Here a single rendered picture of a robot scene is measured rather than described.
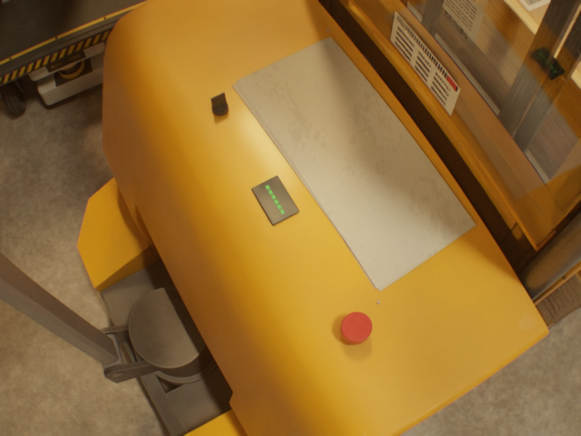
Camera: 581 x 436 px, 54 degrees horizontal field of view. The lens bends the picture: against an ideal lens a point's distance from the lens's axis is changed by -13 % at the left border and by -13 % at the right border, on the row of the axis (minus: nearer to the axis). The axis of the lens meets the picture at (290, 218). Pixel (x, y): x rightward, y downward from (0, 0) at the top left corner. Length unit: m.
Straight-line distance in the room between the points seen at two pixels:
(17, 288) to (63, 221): 1.09
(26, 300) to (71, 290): 0.97
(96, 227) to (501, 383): 1.14
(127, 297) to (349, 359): 0.79
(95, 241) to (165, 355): 0.36
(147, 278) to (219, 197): 0.64
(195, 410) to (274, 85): 0.76
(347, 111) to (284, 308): 0.30
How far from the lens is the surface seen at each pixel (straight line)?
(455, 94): 0.84
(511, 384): 1.79
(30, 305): 0.92
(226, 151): 0.90
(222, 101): 0.92
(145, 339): 1.30
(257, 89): 0.95
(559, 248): 0.76
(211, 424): 1.34
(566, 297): 1.25
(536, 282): 0.85
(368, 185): 0.87
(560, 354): 1.86
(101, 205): 1.51
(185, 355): 1.28
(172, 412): 1.43
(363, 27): 1.10
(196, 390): 1.42
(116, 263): 1.46
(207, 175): 0.90
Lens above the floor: 1.68
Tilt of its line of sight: 68 degrees down
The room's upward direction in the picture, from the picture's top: 2 degrees counter-clockwise
